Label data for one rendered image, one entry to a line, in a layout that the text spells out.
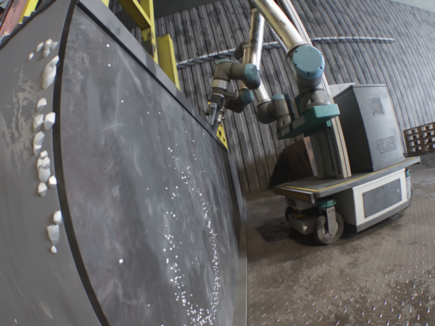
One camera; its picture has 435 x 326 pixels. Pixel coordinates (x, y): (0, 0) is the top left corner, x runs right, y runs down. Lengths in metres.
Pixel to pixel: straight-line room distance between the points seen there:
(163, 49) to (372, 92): 1.21
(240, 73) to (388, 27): 7.46
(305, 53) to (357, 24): 6.32
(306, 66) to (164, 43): 0.65
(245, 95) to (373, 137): 0.86
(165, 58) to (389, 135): 1.33
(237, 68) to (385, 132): 0.96
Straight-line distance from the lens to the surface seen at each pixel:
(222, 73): 1.07
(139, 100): 0.29
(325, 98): 1.11
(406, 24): 9.26
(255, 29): 1.31
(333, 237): 1.18
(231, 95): 1.05
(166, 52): 0.97
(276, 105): 1.55
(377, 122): 1.38
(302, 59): 0.97
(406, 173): 1.53
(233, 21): 6.04
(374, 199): 1.20
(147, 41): 0.95
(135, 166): 0.24
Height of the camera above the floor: 0.49
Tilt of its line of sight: 3 degrees up
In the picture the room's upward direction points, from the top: 12 degrees counter-clockwise
